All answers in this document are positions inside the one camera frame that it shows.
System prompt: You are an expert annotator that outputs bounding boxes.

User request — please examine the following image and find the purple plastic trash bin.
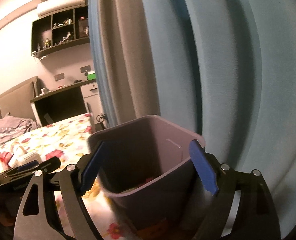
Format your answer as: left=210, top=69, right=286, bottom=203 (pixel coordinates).
left=88, top=115, right=205, bottom=235

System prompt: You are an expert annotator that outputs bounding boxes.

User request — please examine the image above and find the white drawer cabinet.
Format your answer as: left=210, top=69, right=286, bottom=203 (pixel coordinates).
left=81, top=82, right=103, bottom=124

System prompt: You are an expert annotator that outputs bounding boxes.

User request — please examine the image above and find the dark wall shelf unit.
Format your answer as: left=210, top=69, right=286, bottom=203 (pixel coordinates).
left=31, top=6, right=90, bottom=59

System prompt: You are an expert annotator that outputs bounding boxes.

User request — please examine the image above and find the grey upholstered headboard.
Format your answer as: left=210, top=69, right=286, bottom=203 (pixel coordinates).
left=0, top=76, right=40, bottom=120

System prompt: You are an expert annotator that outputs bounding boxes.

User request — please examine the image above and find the blue and grey curtain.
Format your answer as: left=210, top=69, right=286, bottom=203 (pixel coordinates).
left=88, top=0, right=296, bottom=239

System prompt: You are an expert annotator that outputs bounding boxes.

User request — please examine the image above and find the green box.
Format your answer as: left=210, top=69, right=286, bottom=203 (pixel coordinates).
left=87, top=70, right=96, bottom=80

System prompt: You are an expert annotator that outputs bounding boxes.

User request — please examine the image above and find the dark wooden desk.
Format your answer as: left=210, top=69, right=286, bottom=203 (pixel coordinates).
left=30, top=80, right=97, bottom=126

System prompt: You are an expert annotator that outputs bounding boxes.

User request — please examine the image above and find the white air conditioner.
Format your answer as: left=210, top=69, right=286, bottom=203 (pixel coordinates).
left=36, top=0, right=85, bottom=18

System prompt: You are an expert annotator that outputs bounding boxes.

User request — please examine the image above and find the floral bed sheet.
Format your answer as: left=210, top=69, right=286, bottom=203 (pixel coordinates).
left=0, top=113, right=135, bottom=239

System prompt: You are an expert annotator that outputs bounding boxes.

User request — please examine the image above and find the white grid paper cup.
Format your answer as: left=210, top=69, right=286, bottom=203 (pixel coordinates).
left=8, top=152, right=42, bottom=168

